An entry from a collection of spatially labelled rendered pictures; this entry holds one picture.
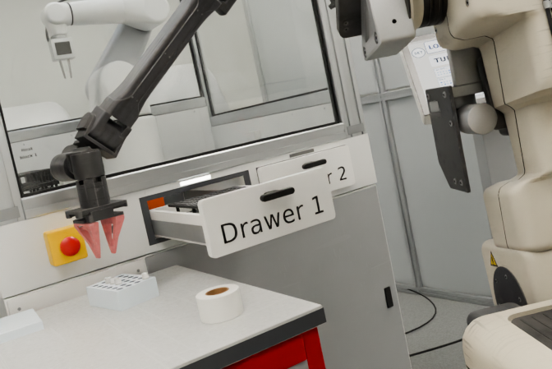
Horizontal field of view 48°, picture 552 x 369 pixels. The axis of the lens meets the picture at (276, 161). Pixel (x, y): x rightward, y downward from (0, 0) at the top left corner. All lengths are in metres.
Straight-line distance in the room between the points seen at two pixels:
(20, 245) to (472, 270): 2.16
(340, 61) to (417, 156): 1.37
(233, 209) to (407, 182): 2.04
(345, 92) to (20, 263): 0.94
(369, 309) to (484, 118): 1.00
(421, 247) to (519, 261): 2.31
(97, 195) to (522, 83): 0.77
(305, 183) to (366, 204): 0.55
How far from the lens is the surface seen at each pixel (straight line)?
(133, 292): 1.21
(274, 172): 1.58
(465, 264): 3.06
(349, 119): 1.75
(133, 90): 1.24
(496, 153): 2.00
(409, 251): 3.24
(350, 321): 1.78
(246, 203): 1.18
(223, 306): 0.98
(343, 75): 1.76
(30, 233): 1.40
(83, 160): 1.21
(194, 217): 1.23
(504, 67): 0.89
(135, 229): 1.45
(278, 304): 1.01
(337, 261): 1.73
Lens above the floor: 1.06
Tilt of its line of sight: 5 degrees down
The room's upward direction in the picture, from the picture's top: 12 degrees counter-clockwise
